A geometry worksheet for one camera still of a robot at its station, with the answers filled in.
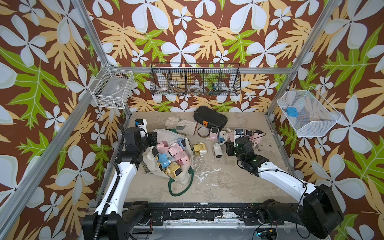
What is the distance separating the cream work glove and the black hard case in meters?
0.06

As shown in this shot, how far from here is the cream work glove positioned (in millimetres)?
1103

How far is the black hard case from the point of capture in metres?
1.09
